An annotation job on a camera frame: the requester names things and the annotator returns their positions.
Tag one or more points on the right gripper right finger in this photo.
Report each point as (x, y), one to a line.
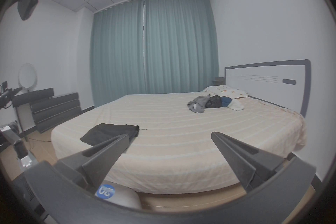
(249, 162)

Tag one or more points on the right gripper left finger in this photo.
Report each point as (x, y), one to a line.
(97, 162)

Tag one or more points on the black T-shirt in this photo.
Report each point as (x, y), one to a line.
(110, 132)

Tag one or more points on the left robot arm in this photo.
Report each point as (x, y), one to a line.
(19, 148)

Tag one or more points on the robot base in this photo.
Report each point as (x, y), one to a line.
(123, 196)

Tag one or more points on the bed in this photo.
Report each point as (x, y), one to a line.
(196, 133)

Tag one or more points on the dark blue and white garment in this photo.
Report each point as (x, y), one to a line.
(232, 103)

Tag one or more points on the black chest of drawers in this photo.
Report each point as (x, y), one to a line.
(55, 110)

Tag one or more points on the black shiny garment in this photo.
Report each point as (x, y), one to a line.
(214, 102)

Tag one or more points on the white printed pillow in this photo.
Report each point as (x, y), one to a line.
(225, 91)

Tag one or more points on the grey garment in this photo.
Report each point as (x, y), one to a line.
(198, 105)

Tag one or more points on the grey bedside table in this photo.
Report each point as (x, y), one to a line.
(219, 81)

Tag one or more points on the blue-green curtain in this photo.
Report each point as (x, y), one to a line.
(118, 55)
(181, 44)

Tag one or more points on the round white mirror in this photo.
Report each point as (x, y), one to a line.
(28, 77)

